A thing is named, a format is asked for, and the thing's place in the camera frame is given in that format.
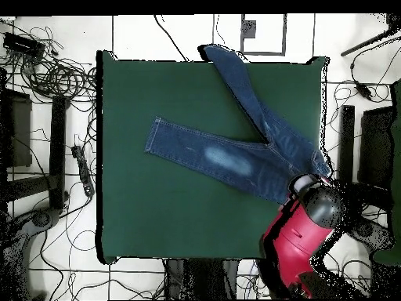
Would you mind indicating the blue denim jeans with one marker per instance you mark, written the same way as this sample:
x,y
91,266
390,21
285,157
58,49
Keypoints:
x,y
219,156

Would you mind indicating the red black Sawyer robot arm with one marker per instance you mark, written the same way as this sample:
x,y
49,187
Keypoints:
x,y
294,244

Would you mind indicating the dark flat panel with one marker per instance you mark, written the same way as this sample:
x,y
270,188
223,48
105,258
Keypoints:
x,y
376,147
20,131

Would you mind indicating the dark green table cloth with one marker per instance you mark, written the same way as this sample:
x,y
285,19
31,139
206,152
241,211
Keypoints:
x,y
156,203

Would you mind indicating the black power strip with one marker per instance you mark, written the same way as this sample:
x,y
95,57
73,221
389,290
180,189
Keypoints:
x,y
84,171

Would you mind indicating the black wheeled chair base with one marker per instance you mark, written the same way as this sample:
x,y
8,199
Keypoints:
x,y
42,218
372,235

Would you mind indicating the black power adapter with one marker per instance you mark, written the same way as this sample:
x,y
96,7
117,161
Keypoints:
x,y
363,89

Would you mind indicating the black tripod pole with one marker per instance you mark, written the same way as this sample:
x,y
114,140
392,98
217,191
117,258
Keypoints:
x,y
363,45

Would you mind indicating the black electronics box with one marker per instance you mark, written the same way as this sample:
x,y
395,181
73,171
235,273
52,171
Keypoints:
x,y
23,45

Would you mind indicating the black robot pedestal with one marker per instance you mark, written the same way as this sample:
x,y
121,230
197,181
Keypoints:
x,y
203,279

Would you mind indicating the black stand base frame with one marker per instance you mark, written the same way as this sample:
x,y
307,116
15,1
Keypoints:
x,y
347,141
58,150

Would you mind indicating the grey square floor frame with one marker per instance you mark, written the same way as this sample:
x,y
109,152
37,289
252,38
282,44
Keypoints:
x,y
249,29

